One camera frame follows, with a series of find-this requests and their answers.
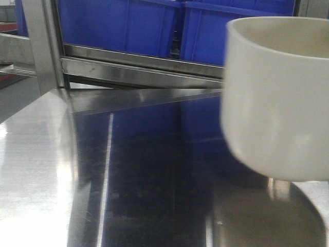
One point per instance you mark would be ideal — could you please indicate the stacked blue bin top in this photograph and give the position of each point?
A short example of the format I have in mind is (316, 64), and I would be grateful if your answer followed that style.
(204, 33)

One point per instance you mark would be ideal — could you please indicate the large blue plastic bin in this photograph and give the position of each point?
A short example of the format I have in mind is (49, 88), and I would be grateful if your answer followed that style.
(138, 27)

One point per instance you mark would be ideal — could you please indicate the blue plastic bin left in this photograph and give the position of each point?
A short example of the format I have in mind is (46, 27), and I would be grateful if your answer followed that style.
(20, 19)

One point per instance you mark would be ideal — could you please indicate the white round bin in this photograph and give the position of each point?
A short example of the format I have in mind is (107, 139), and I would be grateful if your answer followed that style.
(274, 110)

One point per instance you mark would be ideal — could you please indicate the stainless steel shelf frame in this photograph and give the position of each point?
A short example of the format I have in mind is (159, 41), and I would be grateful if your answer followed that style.
(45, 55)

